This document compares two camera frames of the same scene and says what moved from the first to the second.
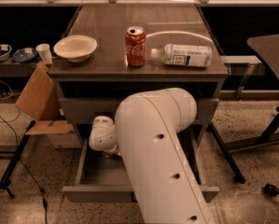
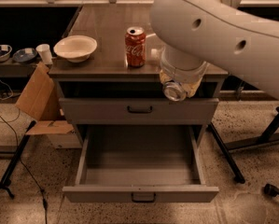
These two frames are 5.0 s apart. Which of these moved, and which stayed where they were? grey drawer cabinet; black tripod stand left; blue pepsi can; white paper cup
Moved: blue pepsi can
Stayed: grey drawer cabinet; black tripod stand left; white paper cup
